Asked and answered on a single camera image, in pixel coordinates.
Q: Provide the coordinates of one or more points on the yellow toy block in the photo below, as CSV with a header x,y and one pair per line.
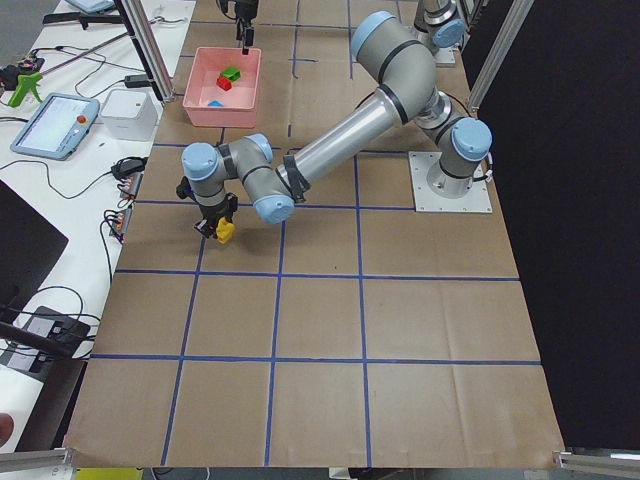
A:
x,y
225,230

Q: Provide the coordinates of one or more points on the green handled grabber tool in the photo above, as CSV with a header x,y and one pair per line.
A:
x,y
26,83

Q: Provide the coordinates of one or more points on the black power adapter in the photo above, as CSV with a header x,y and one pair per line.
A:
x,y
136,81

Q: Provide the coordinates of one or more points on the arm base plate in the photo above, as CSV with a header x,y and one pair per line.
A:
x,y
436,192

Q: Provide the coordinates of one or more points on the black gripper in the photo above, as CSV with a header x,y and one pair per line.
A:
x,y
244,7
212,212

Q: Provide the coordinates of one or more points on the pink plastic box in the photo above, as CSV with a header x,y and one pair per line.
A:
x,y
240,103

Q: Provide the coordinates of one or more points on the red toy block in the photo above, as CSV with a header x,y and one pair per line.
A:
x,y
224,83

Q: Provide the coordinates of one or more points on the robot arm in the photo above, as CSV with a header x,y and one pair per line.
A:
x,y
407,91
436,24

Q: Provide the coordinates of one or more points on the white square device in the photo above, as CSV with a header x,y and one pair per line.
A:
x,y
129,115

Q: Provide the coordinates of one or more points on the green toy block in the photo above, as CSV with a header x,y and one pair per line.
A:
x,y
231,73

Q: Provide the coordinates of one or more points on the aluminium frame post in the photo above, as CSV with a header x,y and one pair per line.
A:
x,y
139,30

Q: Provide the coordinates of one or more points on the teach pendant tablet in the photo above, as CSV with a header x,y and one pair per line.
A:
x,y
57,127

